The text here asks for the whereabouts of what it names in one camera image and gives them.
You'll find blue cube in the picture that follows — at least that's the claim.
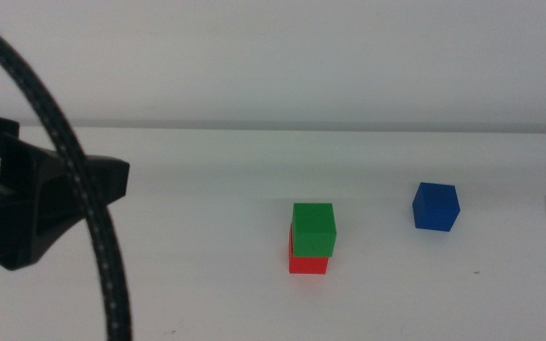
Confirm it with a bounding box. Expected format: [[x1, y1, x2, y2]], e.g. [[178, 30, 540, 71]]
[[411, 182, 462, 233]]

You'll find green cube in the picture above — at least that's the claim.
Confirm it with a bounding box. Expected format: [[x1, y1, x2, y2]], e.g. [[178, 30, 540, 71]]
[[291, 202, 337, 259]]

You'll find red cube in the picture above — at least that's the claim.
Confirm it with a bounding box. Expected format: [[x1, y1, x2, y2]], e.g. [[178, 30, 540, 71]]
[[288, 225, 330, 276]]

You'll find black braided cable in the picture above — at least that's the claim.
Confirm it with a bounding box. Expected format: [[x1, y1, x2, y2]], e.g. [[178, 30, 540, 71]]
[[0, 12, 135, 341]]

